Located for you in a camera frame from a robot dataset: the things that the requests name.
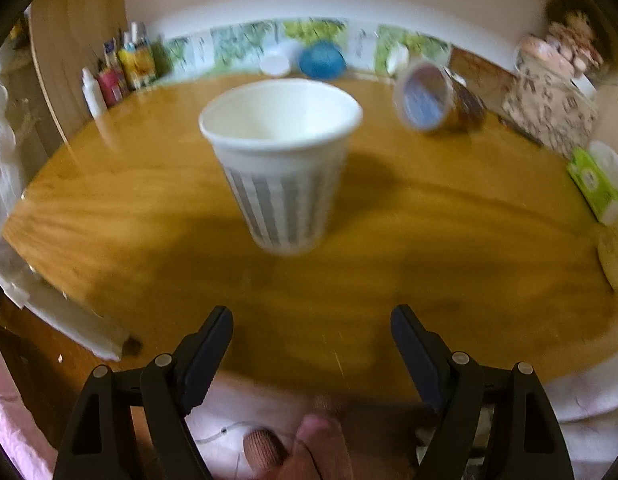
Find green tissue box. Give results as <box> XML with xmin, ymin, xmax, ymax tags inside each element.
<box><xmin>567</xmin><ymin>141</ymin><xmax>618</xmax><ymax>226</ymax></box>

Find pink case on bag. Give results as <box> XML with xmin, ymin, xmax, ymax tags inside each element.
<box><xmin>515</xmin><ymin>35</ymin><xmax>576</xmax><ymax>79</ymax></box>

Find grape picture calendar cards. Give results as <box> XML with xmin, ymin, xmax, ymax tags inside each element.
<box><xmin>152</xmin><ymin>18</ymin><xmax>453</xmax><ymax>80</ymax></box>

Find yellow juice carton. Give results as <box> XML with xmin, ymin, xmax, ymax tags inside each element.
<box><xmin>118</xmin><ymin>22</ymin><xmax>157</xmax><ymax>90</ymax></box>

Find brown cardboard sheet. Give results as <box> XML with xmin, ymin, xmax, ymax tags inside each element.
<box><xmin>449</xmin><ymin>47</ymin><xmax>515</xmax><ymax>116</ymax></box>

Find grey checked paper cup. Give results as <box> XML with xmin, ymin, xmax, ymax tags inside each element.
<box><xmin>198</xmin><ymin>78</ymin><xmax>363</xmax><ymax>255</ymax></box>

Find white plastic cup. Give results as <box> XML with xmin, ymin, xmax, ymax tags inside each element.
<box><xmin>259</xmin><ymin>41</ymin><xmax>303</xmax><ymax>78</ymax></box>

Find blue plastic cup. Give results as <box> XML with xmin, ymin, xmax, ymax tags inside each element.
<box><xmin>298</xmin><ymin>41</ymin><xmax>347</xmax><ymax>80</ymax></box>

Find brown white paper cup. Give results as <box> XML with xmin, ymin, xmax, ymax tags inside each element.
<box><xmin>385</xmin><ymin>44</ymin><xmax>410</xmax><ymax>77</ymax></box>

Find wooden bookshelf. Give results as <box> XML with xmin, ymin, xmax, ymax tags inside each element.
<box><xmin>28</xmin><ymin>0</ymin><xmax>127</xmax><ymax>141</ymax></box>

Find red can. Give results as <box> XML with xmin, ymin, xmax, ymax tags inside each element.
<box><xmin>98</xmin><ymin>67</ymin><xmax>127</xmax><ymax>108</ymax></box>

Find white floral curtain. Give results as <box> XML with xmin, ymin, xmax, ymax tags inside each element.
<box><xmin>544</xmin><ymin>354</ymin><xmax>618</xmax><ymax>479</ymax></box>

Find white small bottle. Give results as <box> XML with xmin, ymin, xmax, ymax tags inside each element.
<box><xmin>82</xmin><ymin>67</ymin><xmax>108</xmax><ymax>118</ymax></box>

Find cream ceramic mug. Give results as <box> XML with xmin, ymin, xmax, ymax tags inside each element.
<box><xmin>597</xmin><ymin>220</ymin><xmax>618</xmax><ymax>292</ymax></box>

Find printed canvas bag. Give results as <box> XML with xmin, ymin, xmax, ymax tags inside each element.
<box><xmin>502</xmin><ymin>54</ymin><xmax>598</xmax><ymax>159</ymax></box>

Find dark patterned paper cup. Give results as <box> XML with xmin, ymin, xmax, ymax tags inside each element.
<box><xmin>394</xmin><ymin>58</ymin><xmax>487</xmax><ymax>134</ymax></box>

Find brown haired doll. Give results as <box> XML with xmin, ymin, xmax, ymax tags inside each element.
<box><xmin>545</xmin><ymin>0</ymin><xmax>612</xmax><ymax>79</ymax></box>

